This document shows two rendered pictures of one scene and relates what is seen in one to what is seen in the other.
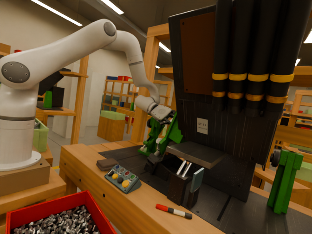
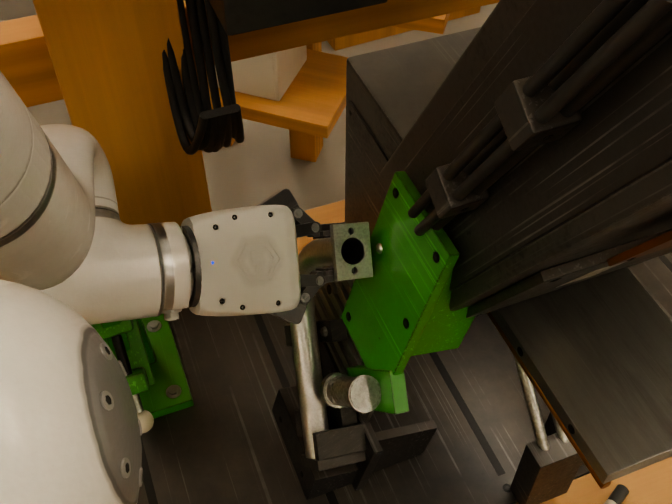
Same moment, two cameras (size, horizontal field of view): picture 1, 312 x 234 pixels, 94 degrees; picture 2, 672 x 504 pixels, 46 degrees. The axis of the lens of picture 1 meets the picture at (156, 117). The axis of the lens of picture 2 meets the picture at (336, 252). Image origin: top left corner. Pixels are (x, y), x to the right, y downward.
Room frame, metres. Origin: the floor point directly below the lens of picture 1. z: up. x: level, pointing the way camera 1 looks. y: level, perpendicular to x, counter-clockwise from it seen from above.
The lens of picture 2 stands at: (0.55, 0.34, 1.78)
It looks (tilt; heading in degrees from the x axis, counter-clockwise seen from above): 48 degrees down; 302
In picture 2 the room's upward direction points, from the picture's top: straight up
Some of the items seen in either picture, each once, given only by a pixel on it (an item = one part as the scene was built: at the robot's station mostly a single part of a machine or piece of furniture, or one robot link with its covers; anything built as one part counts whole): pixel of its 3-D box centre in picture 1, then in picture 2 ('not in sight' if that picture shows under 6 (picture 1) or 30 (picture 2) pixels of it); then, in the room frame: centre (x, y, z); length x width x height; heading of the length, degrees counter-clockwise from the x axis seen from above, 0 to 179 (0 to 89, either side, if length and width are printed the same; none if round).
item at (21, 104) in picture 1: (19, 87); not in sight; (0.61, 0.58, 1.24); 0.19 x 0.12 x 0.24; 38
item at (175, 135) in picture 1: (180, 128); (421, 280); (0.74, -0.14, 1.17); 0.13 x 0.12 x 0.20; 53
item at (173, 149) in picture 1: (205, 149); (561, 298); (0.62, -0.24, 1.11); 0.39 x 0.16 x 0.03; 143
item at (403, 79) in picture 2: (223, 152); (474, 180); (0.79, -0.40, 1.07); 0.30 x 0.18 x 0.34; 53
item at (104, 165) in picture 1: (108, 164); not in sight; (0.75, 0.21, 0.91); 0.10 x 0.08 x 0.03; 133
